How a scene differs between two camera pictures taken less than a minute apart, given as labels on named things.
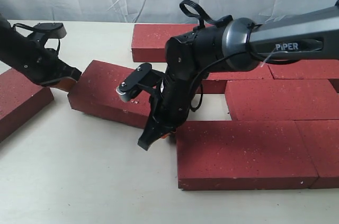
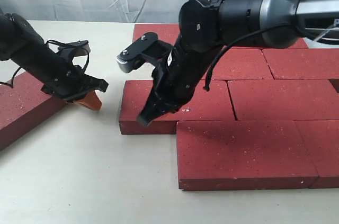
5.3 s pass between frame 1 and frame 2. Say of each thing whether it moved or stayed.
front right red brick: stayed
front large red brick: stayed
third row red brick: stayed
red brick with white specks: moved
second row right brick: stayed
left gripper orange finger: moved
